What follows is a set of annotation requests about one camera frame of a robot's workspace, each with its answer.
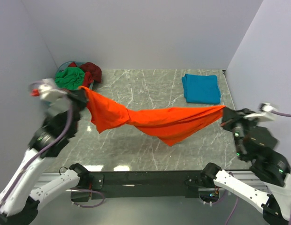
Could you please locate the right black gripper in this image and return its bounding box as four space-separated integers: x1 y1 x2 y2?
217 105 257 157

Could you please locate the orange t shirt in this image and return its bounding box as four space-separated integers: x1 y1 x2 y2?
81 86 225 146

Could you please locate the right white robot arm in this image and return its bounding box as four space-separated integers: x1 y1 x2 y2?
201 103 291 225

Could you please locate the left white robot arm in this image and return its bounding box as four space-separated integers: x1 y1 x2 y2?
0 90 92 225

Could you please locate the green t shirt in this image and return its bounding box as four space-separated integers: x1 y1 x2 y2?
54 67 85 90

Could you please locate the folded blue t shirt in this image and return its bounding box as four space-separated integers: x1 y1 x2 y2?
182 74 221 105

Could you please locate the blue plastic basket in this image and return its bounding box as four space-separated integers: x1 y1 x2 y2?
54 61 94 89

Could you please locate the dark red t shirt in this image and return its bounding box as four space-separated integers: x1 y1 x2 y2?
68 61 102 88

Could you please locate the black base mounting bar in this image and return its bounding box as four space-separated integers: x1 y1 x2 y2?
77 170 215 198

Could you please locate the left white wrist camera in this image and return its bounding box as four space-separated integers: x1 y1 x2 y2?
28 78 67 104

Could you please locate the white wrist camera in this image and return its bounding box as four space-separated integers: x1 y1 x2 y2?
28 78 67 104
243 102 277 122

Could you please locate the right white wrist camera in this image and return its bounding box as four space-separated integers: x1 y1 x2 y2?
243 102 277 122

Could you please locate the aluminium frame rail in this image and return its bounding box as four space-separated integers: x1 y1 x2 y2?
35 171 280 225

